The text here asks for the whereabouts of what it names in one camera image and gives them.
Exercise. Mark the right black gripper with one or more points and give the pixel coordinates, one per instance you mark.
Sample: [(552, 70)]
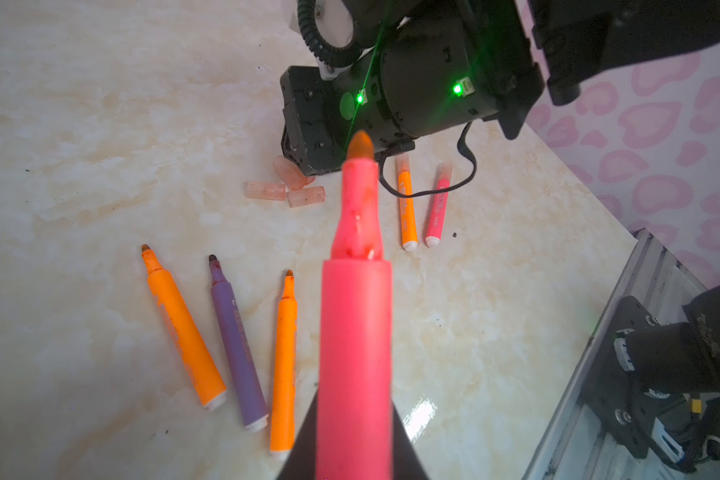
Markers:
[(322, 116)]

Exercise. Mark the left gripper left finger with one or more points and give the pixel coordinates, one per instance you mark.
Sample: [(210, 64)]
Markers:
[(301, 461)]

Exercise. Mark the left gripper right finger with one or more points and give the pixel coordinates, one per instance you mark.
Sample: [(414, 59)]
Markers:
[(406, 463)]

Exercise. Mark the pink pen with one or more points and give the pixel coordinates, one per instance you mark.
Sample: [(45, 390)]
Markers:
[(354, 406), (437, 215)]

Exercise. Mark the orange pen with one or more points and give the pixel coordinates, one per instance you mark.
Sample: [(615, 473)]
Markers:
[(199, 364), (409, 236), (283, 400)]

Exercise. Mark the translucent pink pen cap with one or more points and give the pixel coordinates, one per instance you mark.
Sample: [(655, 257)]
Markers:
[(444, 172)]

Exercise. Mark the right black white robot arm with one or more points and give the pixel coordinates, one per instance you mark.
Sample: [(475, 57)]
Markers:
[(403, 70)]

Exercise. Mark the purple pen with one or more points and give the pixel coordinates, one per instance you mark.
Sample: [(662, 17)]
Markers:
[(250, 398)]

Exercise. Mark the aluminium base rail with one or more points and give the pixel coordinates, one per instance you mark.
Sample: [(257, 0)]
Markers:
[(575, 444)]

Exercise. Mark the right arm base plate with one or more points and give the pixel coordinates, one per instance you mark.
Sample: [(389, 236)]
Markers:
[(656, 388)]

